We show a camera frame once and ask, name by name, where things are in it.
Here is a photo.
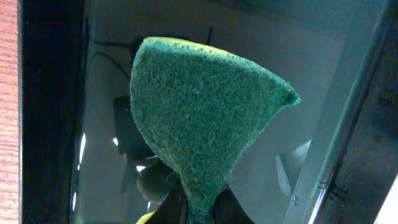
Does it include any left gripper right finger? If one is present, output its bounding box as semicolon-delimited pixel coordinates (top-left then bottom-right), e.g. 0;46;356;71
213;185;254;224

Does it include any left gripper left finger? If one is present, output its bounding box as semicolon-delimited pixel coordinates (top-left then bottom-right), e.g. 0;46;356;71
146;188;188;224

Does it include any green scrubbing sponge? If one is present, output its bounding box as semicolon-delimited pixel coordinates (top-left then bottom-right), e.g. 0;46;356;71
130;37;300;223

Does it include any white plate top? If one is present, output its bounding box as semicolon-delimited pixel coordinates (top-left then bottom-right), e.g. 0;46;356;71
375;182;397;224

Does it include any black rectangular water tray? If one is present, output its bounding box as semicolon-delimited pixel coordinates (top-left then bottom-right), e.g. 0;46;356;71
19;0;397;223

